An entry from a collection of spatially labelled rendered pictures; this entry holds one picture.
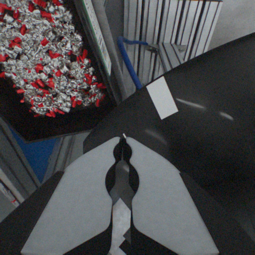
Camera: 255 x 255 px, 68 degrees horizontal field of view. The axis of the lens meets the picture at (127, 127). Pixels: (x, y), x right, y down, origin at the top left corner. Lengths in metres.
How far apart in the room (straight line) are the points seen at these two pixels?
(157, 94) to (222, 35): 1.11
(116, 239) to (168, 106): 0.17
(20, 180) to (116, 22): 0.87
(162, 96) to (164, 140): 0.04
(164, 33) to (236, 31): 0.41
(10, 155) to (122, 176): 0.34
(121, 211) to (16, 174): 0.34
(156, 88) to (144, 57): 0.94
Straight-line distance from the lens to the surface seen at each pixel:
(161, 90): 0.16
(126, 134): 0.18
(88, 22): 0.22
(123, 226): 0.26
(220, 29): 1.24
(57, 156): 0.80
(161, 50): 1.00
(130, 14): 1.03
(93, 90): 0.29
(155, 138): 0.17
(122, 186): 0.21
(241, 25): 1.28
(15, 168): 0.53
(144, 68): 1.13
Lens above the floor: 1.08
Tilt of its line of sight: 45 degrees down
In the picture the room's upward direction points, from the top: 179 degrees clockwise
